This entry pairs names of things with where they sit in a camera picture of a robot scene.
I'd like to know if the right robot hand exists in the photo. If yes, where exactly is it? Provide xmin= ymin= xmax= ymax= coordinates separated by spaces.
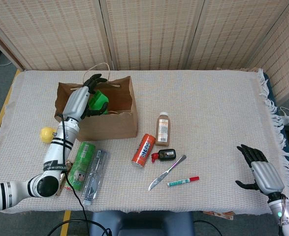
xmin=235 ymin=144 xmax=285 ymax=197

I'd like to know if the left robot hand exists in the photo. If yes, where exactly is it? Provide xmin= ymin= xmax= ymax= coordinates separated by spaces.
xmin=62 ymin=73 xmax=108 ymax=122

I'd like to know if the bright green plastic object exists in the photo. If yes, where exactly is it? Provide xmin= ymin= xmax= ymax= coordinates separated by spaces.
xmin=88 ymin=90 xmax=110 ymax=115

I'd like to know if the yellow lemon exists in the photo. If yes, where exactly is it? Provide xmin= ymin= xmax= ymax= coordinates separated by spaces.
xmin=40 ymin=126 xmax=58 ymax=144

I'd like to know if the green chips canister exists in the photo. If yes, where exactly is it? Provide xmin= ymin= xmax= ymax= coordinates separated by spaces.
xmin=67 ymin=141 xmax=96 ymax=192

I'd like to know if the clear plastic water bottle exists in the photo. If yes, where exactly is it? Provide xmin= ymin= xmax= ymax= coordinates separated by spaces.
xmin=81 ymin=148 xmax=110 ymax=206

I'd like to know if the foil snack packet red print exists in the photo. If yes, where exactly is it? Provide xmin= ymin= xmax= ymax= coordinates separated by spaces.
xmin=57 ymin=161 xmax=73 ymax=197

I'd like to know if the brown paper bag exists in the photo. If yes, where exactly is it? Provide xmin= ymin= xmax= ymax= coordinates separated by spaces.
xmin=54 ymin=62 xmax=138 ymax=142

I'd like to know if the orange printed carton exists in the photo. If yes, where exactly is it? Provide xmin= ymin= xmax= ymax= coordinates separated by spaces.
xmin=202 ymin=210 xmax=234 ymax=221

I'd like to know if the woven bamboo screen panel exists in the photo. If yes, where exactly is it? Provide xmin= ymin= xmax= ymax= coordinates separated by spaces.
xmin=0 ymin=0 xmax=113 ymax=72
xmin=99 ymin=0 xmax=205 ymax=71
xmin=186 ymin=0 xmax=289 ymax=71
xmin=246 ymin=0 xmax=289 ymax=103

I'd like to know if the orange Arctic Ocean can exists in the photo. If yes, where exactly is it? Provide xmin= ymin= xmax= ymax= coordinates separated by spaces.
xmin=131 ymin=133 xmax=157 ymax=168

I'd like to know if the green marker red cap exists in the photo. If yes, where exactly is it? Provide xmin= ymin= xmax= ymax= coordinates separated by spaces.
xmin=167 ymin=176 xmax=200 ymax=188

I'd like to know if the white woven tablecloth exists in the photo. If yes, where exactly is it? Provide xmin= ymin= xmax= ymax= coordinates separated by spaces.
xmin=0 ymin=68 xmax=289 ymax=214

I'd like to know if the brown juice bottle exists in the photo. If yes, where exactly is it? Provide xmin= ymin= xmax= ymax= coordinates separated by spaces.
xmin=155 ymin=112 xmax=171 ymax=147

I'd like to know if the black bottle red cap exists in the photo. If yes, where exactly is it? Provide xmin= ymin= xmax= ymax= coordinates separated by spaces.
xmin=151 ymin=148 xmax=176 ymax=163

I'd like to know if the metal table knife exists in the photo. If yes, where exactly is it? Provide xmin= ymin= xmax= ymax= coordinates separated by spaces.
xmin=148 ymin=154 xmax=187 ymax=192

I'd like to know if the blue padded chair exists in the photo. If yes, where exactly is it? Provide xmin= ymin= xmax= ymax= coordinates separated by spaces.
xmin=89 ymin=210 xmax=195 ymax=236

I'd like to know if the black floor cable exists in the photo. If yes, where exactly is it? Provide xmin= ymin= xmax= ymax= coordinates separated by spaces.
xmin=193 ymin=220 xmax=220 ymax=236

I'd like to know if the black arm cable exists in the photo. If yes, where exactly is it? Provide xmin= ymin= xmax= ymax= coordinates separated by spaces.
xmin=44 ymin=114 xmax=113 ymax=236

